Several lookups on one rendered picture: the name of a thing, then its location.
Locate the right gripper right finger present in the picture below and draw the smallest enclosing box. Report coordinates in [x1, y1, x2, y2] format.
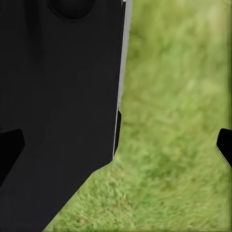
[217, 128, 232, 167]

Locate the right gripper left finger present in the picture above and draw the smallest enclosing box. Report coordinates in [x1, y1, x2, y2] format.
[0, 129, 25, 187]

